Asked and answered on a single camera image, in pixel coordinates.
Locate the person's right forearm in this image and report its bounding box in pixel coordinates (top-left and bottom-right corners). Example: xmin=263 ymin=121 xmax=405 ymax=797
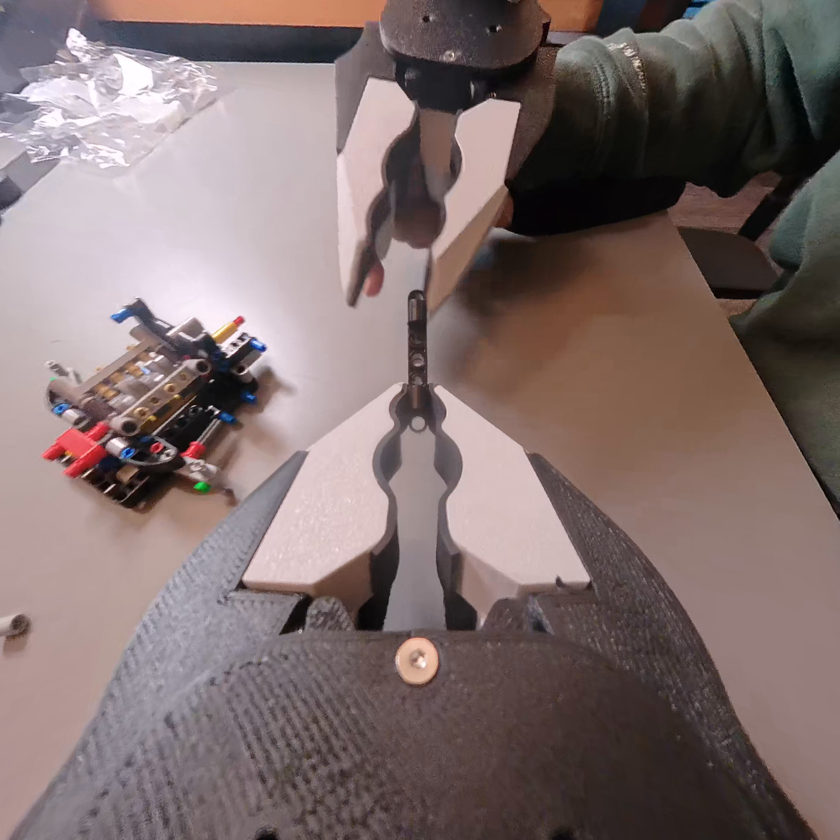
xmin=515 ymin=0 xmax=840 ymax=198

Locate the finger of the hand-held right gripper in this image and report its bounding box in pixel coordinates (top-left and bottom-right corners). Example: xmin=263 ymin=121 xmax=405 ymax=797
xmin=424 ymin=100 xmax=525 ymax=316
xmin=336 ymin=74 xmax=422 ymax=308

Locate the black chair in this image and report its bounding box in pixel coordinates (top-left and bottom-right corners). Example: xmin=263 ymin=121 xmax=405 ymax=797
xmin=676 ymin=172 xmax=815 ymax=298

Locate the clear plastic bag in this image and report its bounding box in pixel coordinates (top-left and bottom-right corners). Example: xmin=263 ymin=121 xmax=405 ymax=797
xmin=0 ymin=28 xmax=221 ymax=170

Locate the black lego beam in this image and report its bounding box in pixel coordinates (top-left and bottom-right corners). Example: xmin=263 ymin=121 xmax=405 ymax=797
xmin=403 ymin=290 xmax=435 ymax=432

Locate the neighbouring table with orange edge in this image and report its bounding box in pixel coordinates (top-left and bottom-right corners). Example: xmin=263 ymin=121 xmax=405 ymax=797
xmin=85 ymin=0 xmax=605 ymax=63

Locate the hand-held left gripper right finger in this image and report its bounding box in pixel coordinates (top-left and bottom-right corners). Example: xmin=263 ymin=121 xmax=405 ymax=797
xmin=425 ymin=382 xmax=592 ymax=630

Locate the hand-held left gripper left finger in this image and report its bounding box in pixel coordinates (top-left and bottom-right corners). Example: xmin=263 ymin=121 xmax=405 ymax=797
xmin=240 ymin=382 xmax=403 ymax=630

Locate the lego car chassis assembly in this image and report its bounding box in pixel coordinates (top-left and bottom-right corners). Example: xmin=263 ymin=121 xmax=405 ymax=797
xmin=42 ymin=297 xmax=269 ymax=511

